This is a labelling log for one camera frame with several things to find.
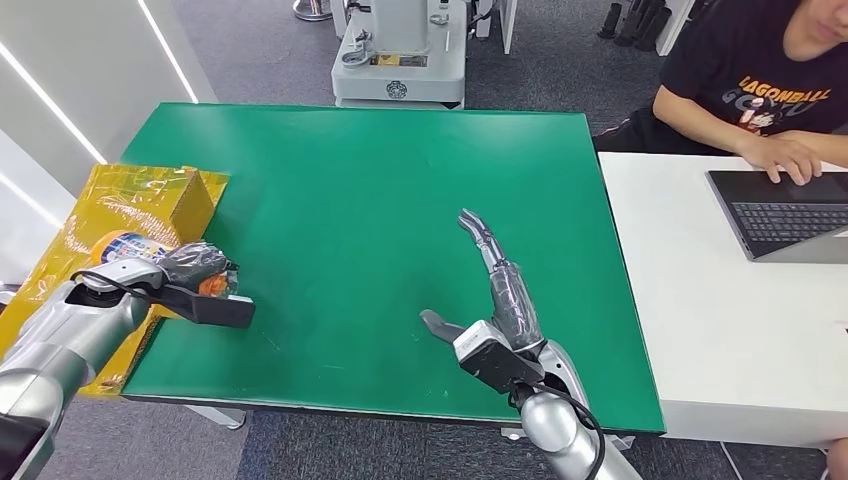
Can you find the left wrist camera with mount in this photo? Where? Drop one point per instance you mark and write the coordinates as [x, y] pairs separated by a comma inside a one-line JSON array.
[[212, 308]]

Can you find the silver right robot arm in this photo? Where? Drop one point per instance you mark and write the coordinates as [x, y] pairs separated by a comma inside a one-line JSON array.
[[563, 430]]

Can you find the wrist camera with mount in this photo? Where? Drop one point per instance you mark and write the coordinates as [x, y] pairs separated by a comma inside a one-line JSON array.
[[212, 308], [490, 358]]

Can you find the white table leg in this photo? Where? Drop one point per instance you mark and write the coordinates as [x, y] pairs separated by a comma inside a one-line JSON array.
[[222, 417]]

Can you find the black cylindrical legs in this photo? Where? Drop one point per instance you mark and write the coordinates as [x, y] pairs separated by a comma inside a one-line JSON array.
[[639, 25]]

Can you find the white desk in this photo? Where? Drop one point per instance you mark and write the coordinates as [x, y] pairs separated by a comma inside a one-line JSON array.
[[715, 331]]

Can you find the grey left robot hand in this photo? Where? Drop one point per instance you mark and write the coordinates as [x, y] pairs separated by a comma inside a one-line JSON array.
[[192, 264]]

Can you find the white table foot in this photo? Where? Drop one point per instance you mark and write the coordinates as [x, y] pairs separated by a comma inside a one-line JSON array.
[[514, 434]]

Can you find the person's left forearm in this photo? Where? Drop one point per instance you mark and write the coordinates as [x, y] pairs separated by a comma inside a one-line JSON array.
[[818, 144]]

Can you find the orange bottle with label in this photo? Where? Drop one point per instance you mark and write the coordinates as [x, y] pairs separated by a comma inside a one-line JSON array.
[[129, 246]]

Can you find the white machine base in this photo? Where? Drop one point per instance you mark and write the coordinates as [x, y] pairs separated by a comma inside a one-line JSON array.
[[401, 78]]

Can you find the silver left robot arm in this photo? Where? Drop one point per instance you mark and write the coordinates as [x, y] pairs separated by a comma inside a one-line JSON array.
[[60, 344]]

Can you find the dark grey laptop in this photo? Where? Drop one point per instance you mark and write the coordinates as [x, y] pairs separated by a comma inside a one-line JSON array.
[[778, 218]]

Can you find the person's right hand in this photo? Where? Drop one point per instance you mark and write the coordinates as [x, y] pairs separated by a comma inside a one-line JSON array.
[[785, 158]]

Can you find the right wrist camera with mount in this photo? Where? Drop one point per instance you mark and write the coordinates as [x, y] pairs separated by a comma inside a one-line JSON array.
[[490, 358]]

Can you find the green table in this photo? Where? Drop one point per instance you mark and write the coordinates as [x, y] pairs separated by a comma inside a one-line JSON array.
[[371, 199]]

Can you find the person's right forearm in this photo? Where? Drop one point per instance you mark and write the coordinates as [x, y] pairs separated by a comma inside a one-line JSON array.
[[699, 119]]

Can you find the white furniture panel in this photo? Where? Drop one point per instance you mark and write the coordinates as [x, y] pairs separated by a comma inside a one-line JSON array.
[[507, 23]]

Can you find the round chrome stand base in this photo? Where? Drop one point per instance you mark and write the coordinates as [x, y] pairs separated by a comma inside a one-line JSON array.
[[312, 9]]

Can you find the person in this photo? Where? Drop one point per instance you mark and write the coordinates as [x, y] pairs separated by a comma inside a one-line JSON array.
[[735, 66]]

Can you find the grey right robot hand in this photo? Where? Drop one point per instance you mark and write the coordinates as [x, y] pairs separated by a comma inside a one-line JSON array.
[[513, 305]]

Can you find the yellow film-wrapped cardboard box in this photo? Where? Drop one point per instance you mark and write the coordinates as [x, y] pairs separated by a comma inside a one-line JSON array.
[[152, 205]]

